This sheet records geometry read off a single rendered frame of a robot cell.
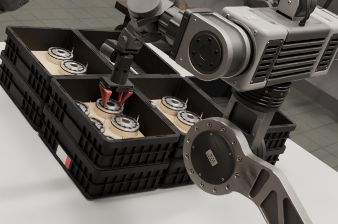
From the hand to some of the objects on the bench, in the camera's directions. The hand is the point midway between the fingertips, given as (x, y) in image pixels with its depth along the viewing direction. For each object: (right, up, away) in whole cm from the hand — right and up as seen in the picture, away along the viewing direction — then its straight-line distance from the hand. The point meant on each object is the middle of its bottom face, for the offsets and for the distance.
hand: (111, 103), depth 226 cm
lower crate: (-5, -20, -4) cm, 21 cm away
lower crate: (+18, -19, +15) cm, 31 cm away
